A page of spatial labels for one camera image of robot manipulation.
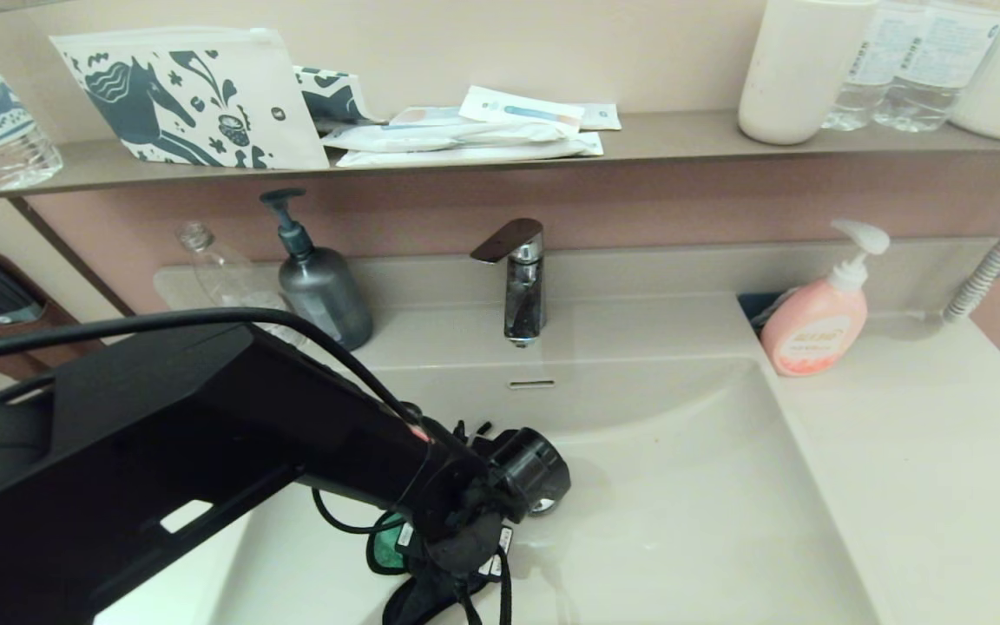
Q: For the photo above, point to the small white packet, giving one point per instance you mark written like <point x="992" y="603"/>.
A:
<point x="604" y="115"/>

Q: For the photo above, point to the tall white tumbler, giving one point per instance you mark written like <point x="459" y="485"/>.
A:
<point x="799" y="78"/>

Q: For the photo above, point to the clear water bottle white label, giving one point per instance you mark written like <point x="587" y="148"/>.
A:
<point x="937" y="69"/>
<point x="863" y="82"/>

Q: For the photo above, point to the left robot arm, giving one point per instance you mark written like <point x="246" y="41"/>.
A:
<point x="161" y="434"/>

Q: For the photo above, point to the brown wall shelf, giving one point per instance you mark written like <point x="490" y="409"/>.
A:
<point x="682" y="137"/>

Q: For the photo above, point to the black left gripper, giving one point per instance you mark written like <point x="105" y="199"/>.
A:
<point x="457" y="551"/>

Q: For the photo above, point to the white ceramic sink basin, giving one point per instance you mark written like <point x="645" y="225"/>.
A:
<point x="682" y="521"/>

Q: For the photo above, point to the peach white packet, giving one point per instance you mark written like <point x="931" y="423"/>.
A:
<point x="426" y="115"/>

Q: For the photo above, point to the dark grey green cloth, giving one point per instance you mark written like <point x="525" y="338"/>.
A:
<point x="389" y="554"/>

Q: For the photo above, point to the brown wall holder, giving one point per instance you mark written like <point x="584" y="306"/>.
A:
<point x="57" y="317"/>

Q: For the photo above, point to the clear empty plastic bottle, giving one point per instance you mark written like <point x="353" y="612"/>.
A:
<point x="222" y="278"/>

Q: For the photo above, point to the chrome sink faucet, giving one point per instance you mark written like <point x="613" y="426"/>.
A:
<point x="523" y="304"/>

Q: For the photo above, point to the chrome drain stopper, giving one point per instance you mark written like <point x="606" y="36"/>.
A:
<point x="543" y="507"/>

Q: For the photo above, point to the white packet blue stripe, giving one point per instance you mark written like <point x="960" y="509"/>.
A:
<point x="515" y="109"/>

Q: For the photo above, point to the dark grey pump bottle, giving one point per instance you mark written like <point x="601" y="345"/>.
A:
<point x="323" y="299"/>

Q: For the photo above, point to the long white packet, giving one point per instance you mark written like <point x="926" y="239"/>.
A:
<point x="428" y="136"/>
<point x="463" y="156"/>

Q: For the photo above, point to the pink soap pump bottle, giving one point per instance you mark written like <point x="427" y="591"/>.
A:
<point x="812" y="330"/>

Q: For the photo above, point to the white horse print pouch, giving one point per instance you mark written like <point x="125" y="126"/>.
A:
<point x="186" y="95"/>

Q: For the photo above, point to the small blue print pouch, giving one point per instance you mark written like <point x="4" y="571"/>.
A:
<point x="332" y="94"/>

